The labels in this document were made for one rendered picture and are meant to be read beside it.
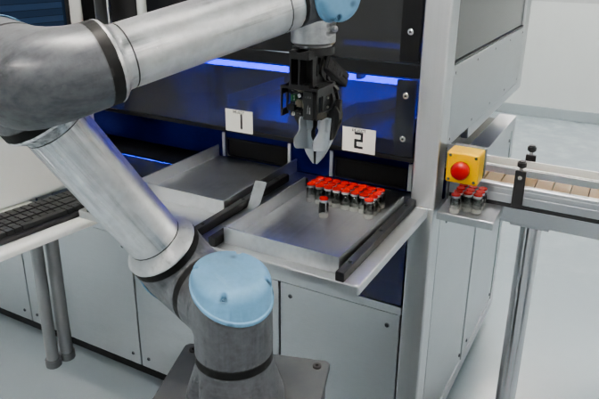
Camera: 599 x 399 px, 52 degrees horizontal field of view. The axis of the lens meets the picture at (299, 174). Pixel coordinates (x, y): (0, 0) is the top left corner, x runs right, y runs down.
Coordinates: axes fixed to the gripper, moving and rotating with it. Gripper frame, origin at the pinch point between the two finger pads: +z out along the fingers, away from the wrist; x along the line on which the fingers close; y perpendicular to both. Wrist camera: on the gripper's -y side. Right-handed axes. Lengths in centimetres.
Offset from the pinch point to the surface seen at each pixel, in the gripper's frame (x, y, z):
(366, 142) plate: -4.9, -35.4, 8.0
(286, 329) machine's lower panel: -27, -35, 67
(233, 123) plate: -43, -35, 8
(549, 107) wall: -15, -495, 101
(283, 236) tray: -10.9, -6.3, 21.5
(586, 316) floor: 47, -160, 110
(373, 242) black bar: 8.0, -9.7, 19.8
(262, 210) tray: -19.6, -12.3, 19.7
